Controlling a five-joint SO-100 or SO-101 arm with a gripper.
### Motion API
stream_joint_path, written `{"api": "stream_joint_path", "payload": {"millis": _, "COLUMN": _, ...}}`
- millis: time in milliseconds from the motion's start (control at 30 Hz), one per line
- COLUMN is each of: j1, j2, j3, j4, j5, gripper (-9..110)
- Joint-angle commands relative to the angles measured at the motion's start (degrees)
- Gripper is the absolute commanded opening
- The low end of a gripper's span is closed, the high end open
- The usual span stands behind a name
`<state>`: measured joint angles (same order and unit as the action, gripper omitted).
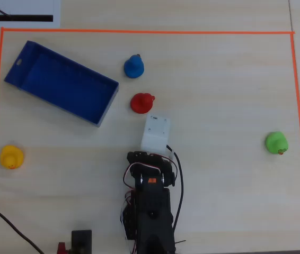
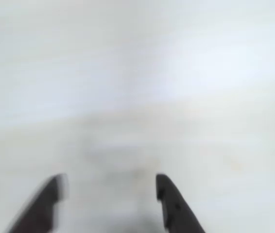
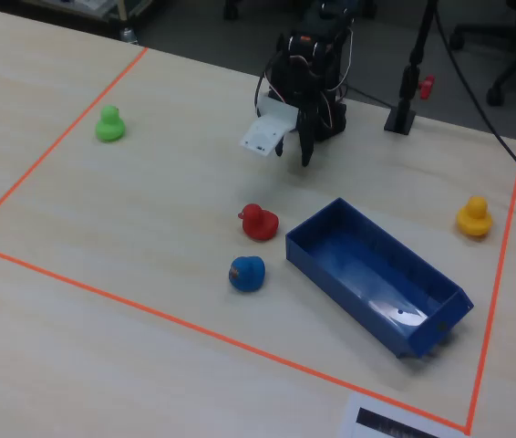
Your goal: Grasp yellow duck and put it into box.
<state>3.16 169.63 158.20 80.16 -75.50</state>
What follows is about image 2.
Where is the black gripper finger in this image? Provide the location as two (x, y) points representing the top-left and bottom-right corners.
(6, 173), (69, 233)
(155, 173), (206, 233)

